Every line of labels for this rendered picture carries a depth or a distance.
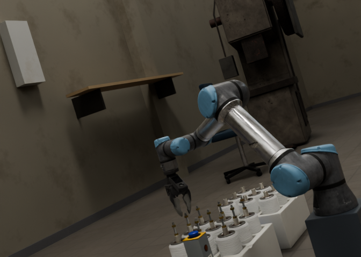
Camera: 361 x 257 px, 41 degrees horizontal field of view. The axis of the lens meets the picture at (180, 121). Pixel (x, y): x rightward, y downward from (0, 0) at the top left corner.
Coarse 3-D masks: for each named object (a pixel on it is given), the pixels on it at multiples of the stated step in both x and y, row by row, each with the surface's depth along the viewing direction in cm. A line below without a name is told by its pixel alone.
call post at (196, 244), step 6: (204, 234) 185; (192, 240) 182; (198, 240) 181; (204, 240) 184; (186, 246) 184; (192, 246) 182; (198, 246) 181; (204, 246) 183; (186, 252) 184; (192, 252) 183; (198, 252) 182; (204, 252) 182; (210, 252) 186
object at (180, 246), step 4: (180, 244) 206; (172, 248) 207; (176, 248) 206; (180, 248) 205; (184, 248) 206; (172, 252) 207; (176, 252) 206; (180, 252) 205; (184, 252) 206; (172, 256) 208; (176, 256) 206; (180, 256) 206; (184, 256) 205
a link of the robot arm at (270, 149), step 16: (208, 96) 176; (224, 96) 176; (240, 96) 182; (208, 112) 178; (224, 112) 175; (240, 112) 173; (240, 128) 171; (256, 128) 169; (256, 144) 167; (272, 144) 164; (272, 160) 161; (288, 160) 158; (304, 160) 159; (272, 176) 160; (288, 176) 155; (304, 176) 155; (320, 176) 159; (288, 192) 157; (304, 192) 158
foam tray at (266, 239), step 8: (264, 224) 223; (272, 224) 221; (264, 232) 212; (272, 232) 219; (256, 240) 203; (264, 240) 210; (272, 240) 217; (248, 248) 195; (256, 248) 201; (264, 248) 207; (272, 248) 214; (216, 256) 197; (224, 256) 194; (232, 256) 191; (240, 256) 188; (248, 256) 193; (256, 256) 199; (264, 256) 205; (272, 256) 212; (280, 256) 220
